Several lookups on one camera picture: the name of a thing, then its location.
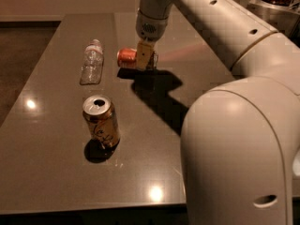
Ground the metal snack dispenser base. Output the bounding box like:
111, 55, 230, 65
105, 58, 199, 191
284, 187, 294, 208
247, 0, 300, 38

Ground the red coke can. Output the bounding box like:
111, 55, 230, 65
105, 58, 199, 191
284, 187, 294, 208
117, 48, 137, 69

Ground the gold upright soda can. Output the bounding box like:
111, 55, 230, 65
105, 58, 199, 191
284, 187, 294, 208
82, 95, 120, 149

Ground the clear plastic water bottle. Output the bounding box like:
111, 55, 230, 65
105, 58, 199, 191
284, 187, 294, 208
80, 39, 104, 85

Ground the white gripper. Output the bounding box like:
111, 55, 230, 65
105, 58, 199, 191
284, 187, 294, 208
136, 10, 168, 70

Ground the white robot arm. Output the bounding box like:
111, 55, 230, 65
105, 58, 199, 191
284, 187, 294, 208
136, 0, 300, 225

